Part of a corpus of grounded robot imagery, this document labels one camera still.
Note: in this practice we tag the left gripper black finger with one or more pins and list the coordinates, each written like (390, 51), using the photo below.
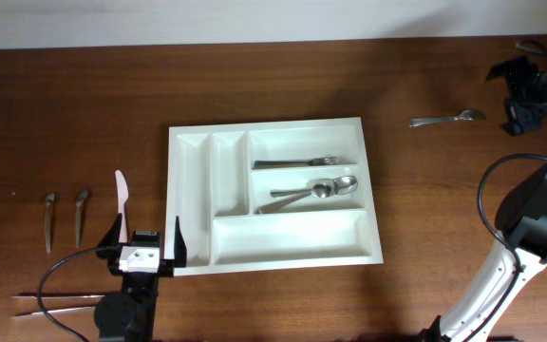
(179, 247)
(111, 238)

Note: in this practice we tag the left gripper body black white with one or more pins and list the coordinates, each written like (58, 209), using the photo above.
(166, 268)

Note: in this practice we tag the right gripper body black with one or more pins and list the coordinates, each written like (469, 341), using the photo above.
(530, 94)

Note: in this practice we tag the steel fork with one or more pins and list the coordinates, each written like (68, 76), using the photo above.
(466, 115)
(297, 163)

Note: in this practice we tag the steel spoon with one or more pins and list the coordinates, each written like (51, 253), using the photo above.
(320, 189)
(341, 186)

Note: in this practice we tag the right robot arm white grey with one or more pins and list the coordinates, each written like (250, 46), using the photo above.
(519, 251)

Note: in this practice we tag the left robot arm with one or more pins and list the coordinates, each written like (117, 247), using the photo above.
(129, 314)

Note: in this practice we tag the white plastic knife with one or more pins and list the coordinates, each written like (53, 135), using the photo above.
(123, 195)

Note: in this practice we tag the small steel teaspoon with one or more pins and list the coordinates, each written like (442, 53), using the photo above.
(49, 202)
(80, 204)

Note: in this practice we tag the small steel teaspoon far left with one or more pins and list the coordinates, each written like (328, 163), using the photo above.
(49, 202)

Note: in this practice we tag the steel tongs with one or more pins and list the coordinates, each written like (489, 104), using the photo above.
(57, 303)

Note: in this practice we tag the white plastic cutlery tray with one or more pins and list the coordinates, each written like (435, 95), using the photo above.
(214, 189)

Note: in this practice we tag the steel spoon in tray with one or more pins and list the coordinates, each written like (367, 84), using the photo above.
(320, 189)

